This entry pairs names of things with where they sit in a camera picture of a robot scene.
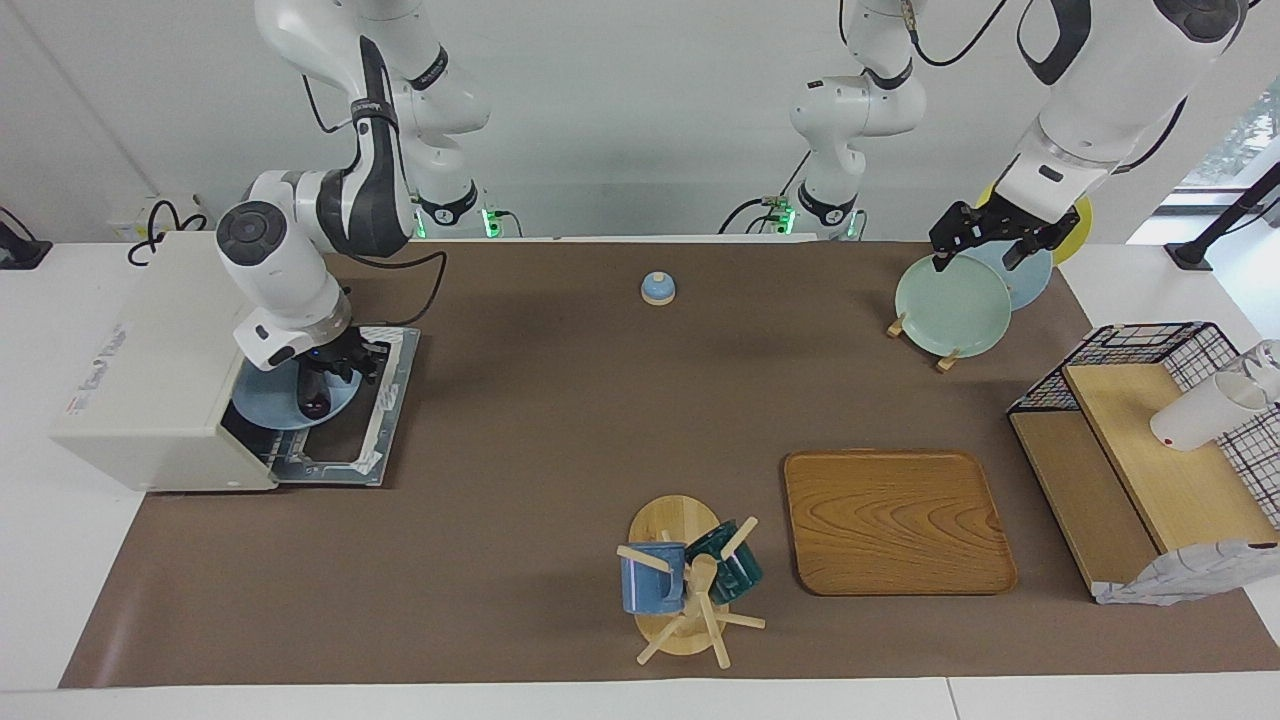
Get grey patterned cloth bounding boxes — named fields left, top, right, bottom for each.
left=1094, top=539, right=1280, bottom=607

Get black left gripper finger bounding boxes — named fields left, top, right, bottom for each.
left=930, top=203, right=986, bottom=273
left=1003, top=232, right=1051, bottom=271

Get white power strip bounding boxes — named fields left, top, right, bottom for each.
left=108, top=195, right=208, bottom=247

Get wooden plate rack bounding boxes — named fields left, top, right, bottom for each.
left=886, top=312, right=963, bottom=374

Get light blue serving plate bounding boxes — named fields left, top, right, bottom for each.
left=232, top=355, right=363, bottom=432

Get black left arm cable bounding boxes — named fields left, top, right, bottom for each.
left=900, top=0, right=1013, bottom=69

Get black wire basket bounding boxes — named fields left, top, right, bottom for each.
left=1007, top=321, right=1280, bottom=531

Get wooden serving tray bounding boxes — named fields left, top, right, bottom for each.
left=783, top=450, right=1019, bottom=598

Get clear glass cup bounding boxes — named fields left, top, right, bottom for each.
left=1243, top=339, right=1280, bottom=403

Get glass oven door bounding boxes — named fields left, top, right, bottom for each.
left=258, top=325, right=421, bottom=489

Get pale green plate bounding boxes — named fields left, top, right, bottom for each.
left=895, top=252, right=1013, bottom=359

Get cream toaster oven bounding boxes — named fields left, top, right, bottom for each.
left=50, top=232, right=421, bottom=493

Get wooden mug tree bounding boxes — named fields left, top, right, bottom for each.
left=615, top=494, right=768, bottom=670

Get black desk device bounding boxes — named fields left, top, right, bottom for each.
left=0, top=206, right=54, bottom=271

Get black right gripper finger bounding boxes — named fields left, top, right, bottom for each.
left=345, top=345, right=391, bottom=386
left=297, top=368, right=334, bottom=421

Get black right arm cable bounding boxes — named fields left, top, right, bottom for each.
left=330, top=250, right=448, bottom=328

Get light blue racked plate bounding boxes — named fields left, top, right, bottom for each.
left=965, top=240, right=1054, bottom=312

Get blue mug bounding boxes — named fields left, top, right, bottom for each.
left=620, top=541, right=690, bottom=616

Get black base cable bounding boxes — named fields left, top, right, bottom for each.
left=718, top=150, right=813, bottom=237

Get dark green mug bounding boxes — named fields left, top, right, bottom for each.
left=685, top=520, right=765, bottom=606

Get brown table mat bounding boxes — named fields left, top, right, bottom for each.
left=58, top=240, right=1280, bottom=690

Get black stand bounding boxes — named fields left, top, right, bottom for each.
left=1165, top=160, right=1280, bottom=272

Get white cup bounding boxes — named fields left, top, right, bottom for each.
left=1149, top=370, right=1271, bottom=452

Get yellow plate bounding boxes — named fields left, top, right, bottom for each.
left=975, top=180, right=1095, bottom=267

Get wooden step shelf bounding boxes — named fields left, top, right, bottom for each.
left=1007, top=345, right=1280, bottom=601

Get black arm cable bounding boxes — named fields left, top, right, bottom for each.
left=900, top=0, right=1013, bottom=69
left=330, top=250, right=448, bottom=328

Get black tangled cable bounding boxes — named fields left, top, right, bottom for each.
left=127, top=198, right=209, bottom=267

